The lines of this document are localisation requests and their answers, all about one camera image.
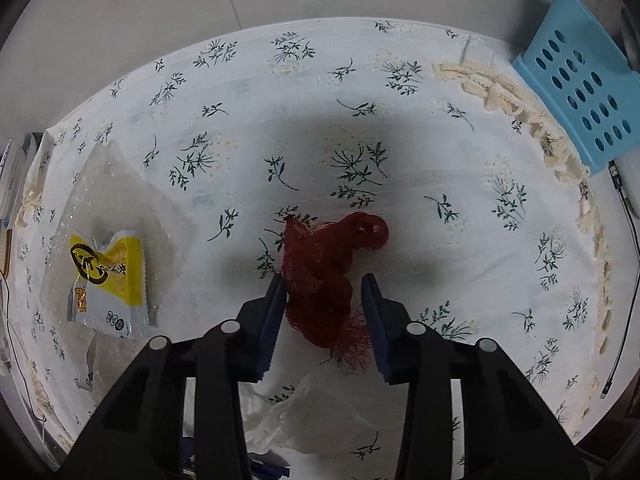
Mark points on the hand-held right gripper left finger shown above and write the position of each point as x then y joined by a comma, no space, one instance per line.
272,320

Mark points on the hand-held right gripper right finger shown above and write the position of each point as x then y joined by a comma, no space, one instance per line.
372,320

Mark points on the red mesh net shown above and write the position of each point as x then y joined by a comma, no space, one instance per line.
320,270

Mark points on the white tissue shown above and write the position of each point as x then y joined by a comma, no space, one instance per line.
320,420

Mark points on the blue snack packet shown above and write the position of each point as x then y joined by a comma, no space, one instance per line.
270,467

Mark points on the yellow snack wrapper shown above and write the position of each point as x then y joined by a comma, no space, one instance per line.
115,270

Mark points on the clear plastic bag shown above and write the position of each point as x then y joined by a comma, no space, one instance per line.
125,185

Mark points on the white floral tablecloth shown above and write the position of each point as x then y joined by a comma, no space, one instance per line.
350,110

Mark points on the blue plastic utensil holder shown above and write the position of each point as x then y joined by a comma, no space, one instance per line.
575,85

